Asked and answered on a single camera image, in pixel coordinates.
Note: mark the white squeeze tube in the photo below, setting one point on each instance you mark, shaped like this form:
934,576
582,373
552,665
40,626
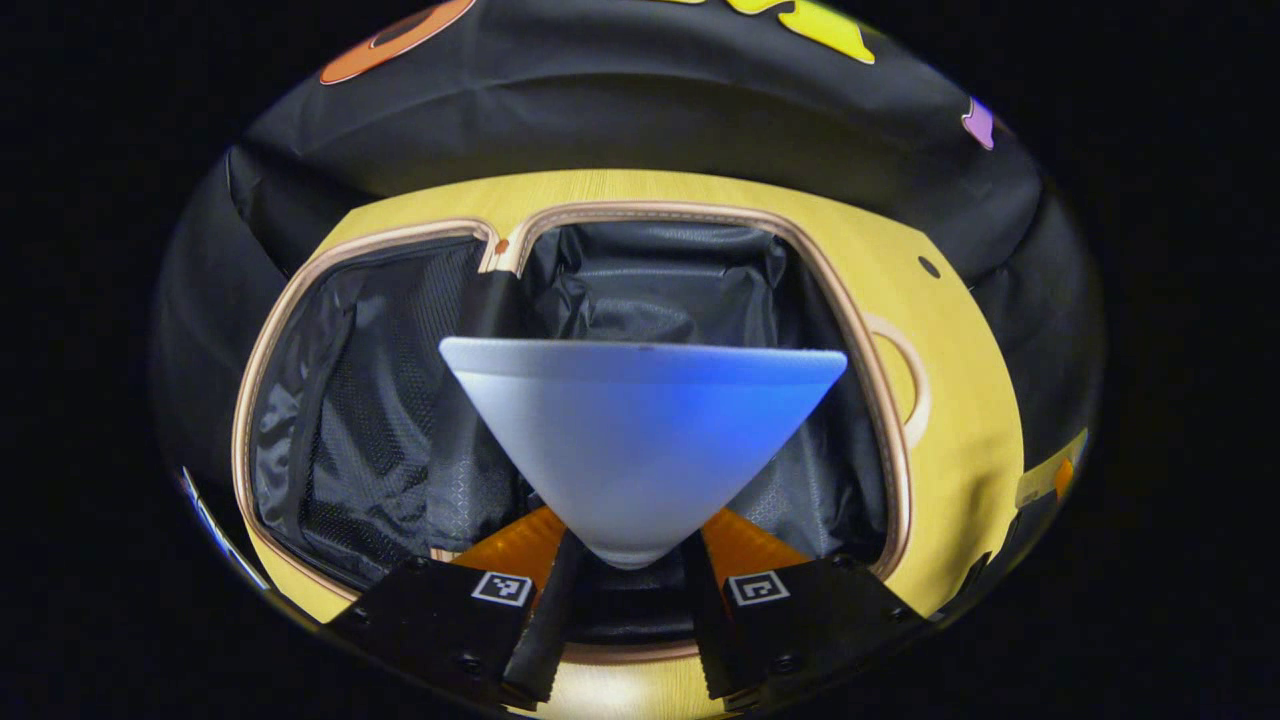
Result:
640,440

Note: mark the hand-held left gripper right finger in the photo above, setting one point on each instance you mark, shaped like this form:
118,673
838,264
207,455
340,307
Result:
705,630

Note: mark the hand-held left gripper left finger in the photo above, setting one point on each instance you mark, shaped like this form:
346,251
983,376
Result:
545,640

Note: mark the black backdrop cloth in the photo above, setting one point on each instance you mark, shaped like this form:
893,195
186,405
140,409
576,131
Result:
600,120

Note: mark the pink suitcase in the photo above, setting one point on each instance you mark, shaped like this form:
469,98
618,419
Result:
360,430

